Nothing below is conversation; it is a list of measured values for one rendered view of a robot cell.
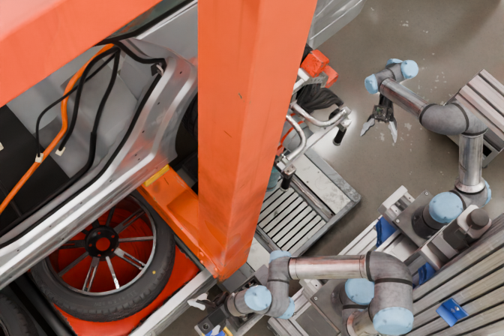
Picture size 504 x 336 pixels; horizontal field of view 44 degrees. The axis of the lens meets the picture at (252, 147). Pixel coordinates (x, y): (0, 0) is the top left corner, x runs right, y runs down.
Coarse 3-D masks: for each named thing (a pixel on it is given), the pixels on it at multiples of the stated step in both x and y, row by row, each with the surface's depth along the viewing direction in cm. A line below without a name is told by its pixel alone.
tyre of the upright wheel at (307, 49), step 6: (306, 48) 265; (306, 54) 262; (306, 90) 298; (300, 96) 299; (192, 102) 260; (192, 108) 263; (186, 114) 266; (192, 114) 263; (186, 120) 269; (192, 120) 265; (186, 126) 274; (192, 126) 268; (192, 132) 272
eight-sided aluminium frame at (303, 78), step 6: (300, 72) 257; (306, 72) 259; (324, 72) 277; (300, 78) 256; (306, 78) 256; (312, 78) 259; (318, 78) 267; (324, 78) 273; (300, 84) 255; (306, 84) 259; (312, 84) 284; (318, 84) 279; (324, 84) 281; (294, 90) 254; (312, 90) 290; (306, 96) 295; (312, 96) 293; (306, 102) 298
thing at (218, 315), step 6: (222, 306) 208; (210, 312) 209; (216, 312) 208; (222, 312) 208; (204, 318) 208; (210, 318) 207; (216, 318) 208; (222, 318) 208; (198, 324) 206; (204, 324) 206; (210, 324) 207; (216, 324) 207; (204, 330) 206; (210, 330) 207
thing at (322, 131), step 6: (348, 108) 268; (348, 114) 268; (342, 120) 268; (330, 126) 264; (318, 132) 262; (324, 132) 262; (312, 138) 260; (318, 138) 261; (306, 144) 259; (312, 144) 260; (306, 150) 260; (276, 168) 256; (282, 168) 254
